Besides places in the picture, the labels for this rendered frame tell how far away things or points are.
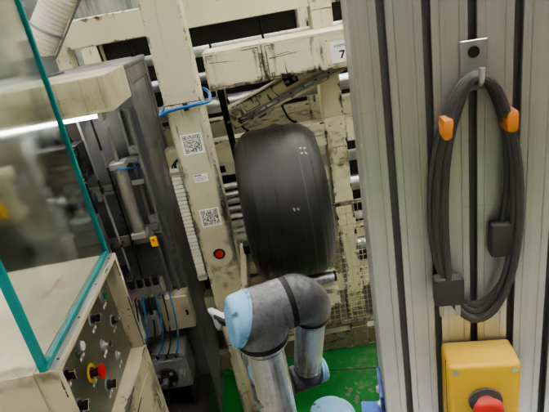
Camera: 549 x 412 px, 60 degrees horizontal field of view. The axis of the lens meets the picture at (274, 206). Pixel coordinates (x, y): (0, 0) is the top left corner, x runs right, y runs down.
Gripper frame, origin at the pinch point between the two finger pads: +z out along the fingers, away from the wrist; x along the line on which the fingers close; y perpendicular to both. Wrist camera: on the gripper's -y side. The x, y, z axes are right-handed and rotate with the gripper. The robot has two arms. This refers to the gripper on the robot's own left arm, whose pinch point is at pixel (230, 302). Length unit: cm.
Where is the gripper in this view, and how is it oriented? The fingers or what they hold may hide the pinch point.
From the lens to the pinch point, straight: 157.8
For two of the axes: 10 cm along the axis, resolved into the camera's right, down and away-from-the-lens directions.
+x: 9.4, -1.5, 3.0
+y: 0.4, 9.4, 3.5
